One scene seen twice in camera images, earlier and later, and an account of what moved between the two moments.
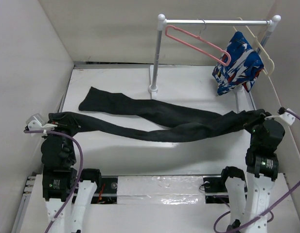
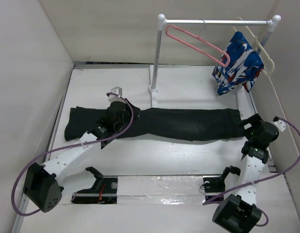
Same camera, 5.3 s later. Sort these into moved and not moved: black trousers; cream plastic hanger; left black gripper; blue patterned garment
Moved: left black gripper; black trousers
Not moved: blue patterned garment; cream plastic hanger
